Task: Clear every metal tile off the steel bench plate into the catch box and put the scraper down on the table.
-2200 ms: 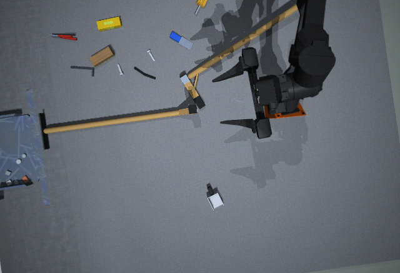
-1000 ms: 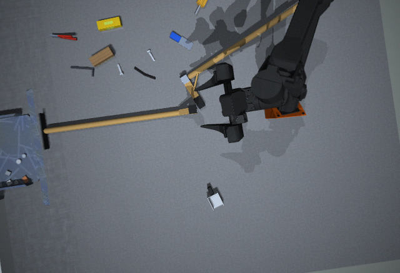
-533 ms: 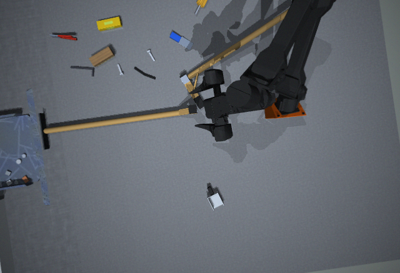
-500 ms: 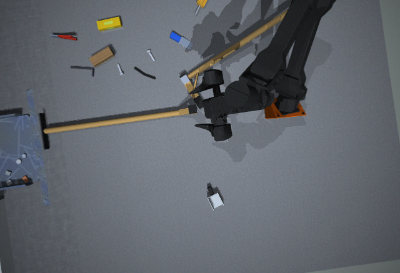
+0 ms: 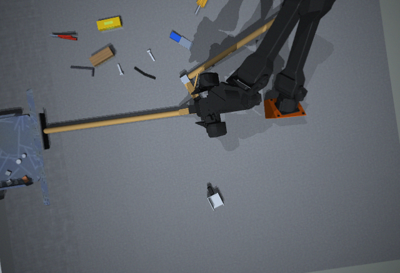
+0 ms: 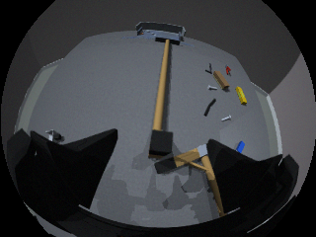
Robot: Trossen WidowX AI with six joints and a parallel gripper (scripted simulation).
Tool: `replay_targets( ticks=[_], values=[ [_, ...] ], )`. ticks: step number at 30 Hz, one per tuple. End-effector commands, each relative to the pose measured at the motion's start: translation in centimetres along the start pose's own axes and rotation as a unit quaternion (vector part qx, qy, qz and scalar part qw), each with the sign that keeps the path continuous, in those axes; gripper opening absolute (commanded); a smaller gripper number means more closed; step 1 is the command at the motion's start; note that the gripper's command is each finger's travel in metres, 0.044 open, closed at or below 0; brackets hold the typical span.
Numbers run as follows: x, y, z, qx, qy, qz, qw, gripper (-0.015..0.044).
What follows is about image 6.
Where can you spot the long scraper with wooden handle and black blade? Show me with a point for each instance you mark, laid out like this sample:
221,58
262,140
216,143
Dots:
161,140

